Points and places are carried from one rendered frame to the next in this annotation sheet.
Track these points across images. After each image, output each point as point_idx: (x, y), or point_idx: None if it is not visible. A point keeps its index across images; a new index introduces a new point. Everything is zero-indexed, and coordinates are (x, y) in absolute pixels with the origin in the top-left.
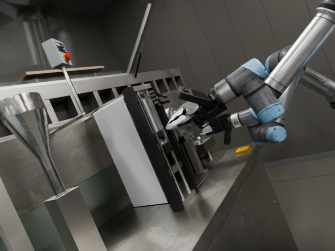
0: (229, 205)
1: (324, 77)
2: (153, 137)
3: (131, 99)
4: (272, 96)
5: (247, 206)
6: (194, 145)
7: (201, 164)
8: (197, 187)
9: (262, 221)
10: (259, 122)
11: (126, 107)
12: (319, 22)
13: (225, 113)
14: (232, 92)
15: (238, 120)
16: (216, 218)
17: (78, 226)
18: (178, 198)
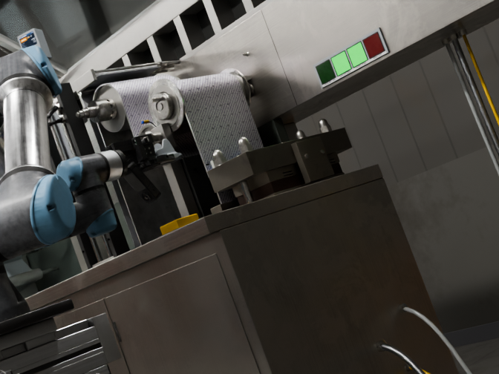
0: (84, 300)
1: (4, 147)
2: (56, 171)
3: None
4: None
5: (126, 323)
6: (206, 169)
7: (187, 215)
8: (115, 254)
9: (165, 370)
10: (73, 194)
11: (85, 107)
12: None
13: (119, 142)
14: None
15: (118, 164)
16: (39, 298)
17: (75, 238)
18: (84, 257)
